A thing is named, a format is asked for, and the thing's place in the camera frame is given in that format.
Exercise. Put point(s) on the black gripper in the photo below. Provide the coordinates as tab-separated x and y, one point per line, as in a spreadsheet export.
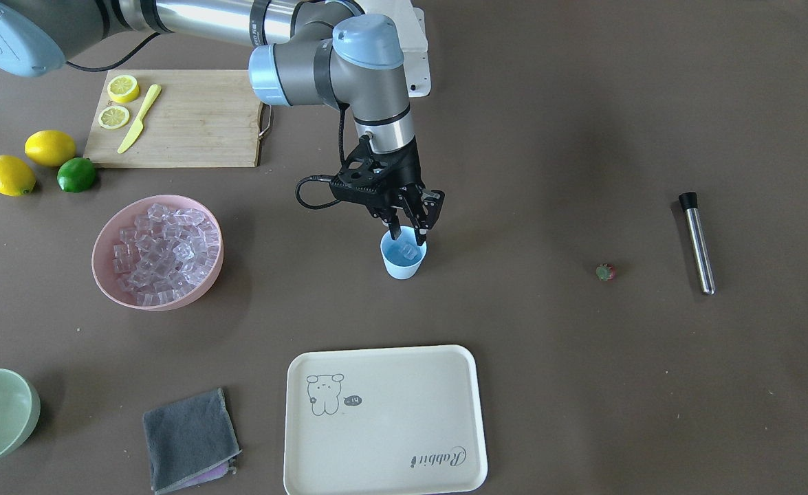
406	169

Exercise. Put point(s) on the single ice cube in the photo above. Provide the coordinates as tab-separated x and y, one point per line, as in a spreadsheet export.
406	253

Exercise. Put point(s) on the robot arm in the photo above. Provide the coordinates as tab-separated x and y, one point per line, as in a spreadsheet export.
332	53

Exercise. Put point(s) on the light blue cup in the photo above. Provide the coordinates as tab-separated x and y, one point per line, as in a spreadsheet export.
387	250

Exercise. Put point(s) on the pile of ice cubes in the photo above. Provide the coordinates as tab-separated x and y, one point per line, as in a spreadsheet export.
164	253

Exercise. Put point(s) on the cream rabbit tray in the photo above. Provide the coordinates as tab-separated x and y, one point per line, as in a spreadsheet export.
403	420

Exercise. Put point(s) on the small strawberry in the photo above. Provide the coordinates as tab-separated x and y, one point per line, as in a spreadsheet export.
605	272

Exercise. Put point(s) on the wooden cutting board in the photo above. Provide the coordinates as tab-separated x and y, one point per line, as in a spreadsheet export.
201	118

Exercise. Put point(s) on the pink bowl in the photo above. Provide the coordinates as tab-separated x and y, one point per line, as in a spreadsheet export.
101	255

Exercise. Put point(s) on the steel muddler black tip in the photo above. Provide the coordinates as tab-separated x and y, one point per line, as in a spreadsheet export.
689	207

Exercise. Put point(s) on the yellow plastic knife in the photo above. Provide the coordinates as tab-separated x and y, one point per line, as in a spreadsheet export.
137	126

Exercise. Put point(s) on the grey folded cloth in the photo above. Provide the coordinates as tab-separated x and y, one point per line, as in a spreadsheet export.
190	442

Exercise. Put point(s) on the lemon slice lower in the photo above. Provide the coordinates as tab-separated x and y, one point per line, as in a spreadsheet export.
113	117

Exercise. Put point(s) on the lemon slice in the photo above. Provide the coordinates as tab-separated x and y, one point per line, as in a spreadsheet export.
123	88
113	117

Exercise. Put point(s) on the lemon slice upper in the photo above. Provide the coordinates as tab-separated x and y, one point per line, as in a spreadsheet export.
123	88

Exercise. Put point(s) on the green lime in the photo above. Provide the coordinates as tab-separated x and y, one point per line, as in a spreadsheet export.
76	175

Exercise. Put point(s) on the yellow lemon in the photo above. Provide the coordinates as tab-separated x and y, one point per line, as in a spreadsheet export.
16	177
50	148

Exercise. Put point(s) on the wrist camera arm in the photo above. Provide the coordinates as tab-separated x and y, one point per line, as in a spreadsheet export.
362	177

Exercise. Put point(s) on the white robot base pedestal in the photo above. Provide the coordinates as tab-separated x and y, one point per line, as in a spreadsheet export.
416	61

